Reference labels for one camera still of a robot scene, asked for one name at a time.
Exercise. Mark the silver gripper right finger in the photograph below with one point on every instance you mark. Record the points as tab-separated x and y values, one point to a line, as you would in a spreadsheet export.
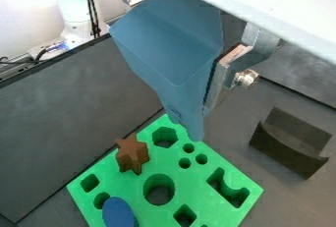
230	71

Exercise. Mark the light blue three-prong object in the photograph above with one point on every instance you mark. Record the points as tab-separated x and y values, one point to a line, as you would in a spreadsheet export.
170	39

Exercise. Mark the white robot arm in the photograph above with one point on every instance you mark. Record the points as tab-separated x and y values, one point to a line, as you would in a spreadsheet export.
81	21

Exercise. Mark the dark brown curved fixture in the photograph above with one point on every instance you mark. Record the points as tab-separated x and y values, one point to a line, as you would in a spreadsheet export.
292	142

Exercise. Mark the brown star-shaped block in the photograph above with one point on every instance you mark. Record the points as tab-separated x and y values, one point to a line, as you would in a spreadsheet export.
132	154

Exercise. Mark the green shape-sorter base block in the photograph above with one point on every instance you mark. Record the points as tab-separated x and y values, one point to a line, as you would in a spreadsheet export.
188	186

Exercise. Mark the dark blue cylinder block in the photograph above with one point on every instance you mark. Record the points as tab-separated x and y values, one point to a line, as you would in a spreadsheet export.
117	214

